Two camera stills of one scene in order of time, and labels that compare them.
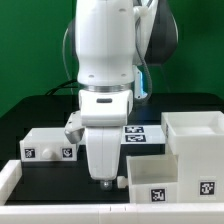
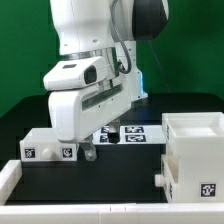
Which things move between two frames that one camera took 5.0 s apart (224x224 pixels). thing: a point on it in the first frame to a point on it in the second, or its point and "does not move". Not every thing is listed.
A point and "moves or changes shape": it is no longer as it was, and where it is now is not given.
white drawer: x=47 y=145 does not move
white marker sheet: x=143 y=134 does not move
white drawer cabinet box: x=197 y=138 does not move
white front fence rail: x=157 y=213 does not move
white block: x=153 y=179 moves or changes shape
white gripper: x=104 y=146 to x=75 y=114
